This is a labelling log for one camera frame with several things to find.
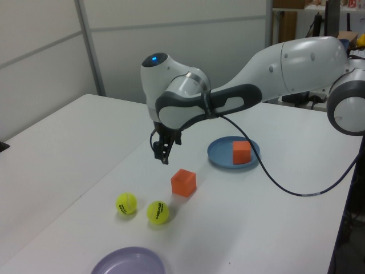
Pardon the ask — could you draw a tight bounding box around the blue plate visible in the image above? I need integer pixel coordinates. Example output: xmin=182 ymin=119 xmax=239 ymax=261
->
xmin=206 ymin=136 xmax=262 ymax=172

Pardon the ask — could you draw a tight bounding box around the orange cube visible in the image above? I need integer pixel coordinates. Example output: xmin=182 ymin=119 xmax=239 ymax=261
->
xmin=232 ymin=140 xmax=252 ymax=166
xmin=170 ymin=168 xmax=197 ymax=198

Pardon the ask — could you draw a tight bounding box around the yellow tennis ball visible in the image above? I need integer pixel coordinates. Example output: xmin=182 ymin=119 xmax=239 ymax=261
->
xmin=146 ymin=200 xmax=170 ymax=225
xmin=115 ymin=192 xmax=138 ymax=215

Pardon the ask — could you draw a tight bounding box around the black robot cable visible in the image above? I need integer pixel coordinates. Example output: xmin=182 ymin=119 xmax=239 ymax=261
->
xmin=215 ymin=113 xmax=365 ymax=198

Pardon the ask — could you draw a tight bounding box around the black pole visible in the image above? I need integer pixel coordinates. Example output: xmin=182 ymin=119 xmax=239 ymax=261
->
xmin=325 ymin=0 xmax=340 ymax=37

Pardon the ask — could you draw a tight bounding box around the brown cardboard box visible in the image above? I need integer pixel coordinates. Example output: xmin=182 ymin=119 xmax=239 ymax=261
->
xmin=278 ymin=10 xmax=297 ymax=43

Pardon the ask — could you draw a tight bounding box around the grey partition post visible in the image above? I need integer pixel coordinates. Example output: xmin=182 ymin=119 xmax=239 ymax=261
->
xmin=264 ymin=0 xmax=275 ymax=49

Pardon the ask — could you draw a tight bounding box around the tan cardboard box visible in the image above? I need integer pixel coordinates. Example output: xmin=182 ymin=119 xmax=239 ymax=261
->
xmin=337 ymin=31 xmax=359 ymax=50

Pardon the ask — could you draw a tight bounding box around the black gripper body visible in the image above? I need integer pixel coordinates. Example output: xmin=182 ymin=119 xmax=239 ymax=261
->
xmin=153 ymin=121 xmax=183 ymax=144

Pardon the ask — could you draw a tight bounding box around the purple plate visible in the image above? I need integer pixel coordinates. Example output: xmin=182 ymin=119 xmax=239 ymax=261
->
xmin=90 ymin=246 xmax=167 ymax=274

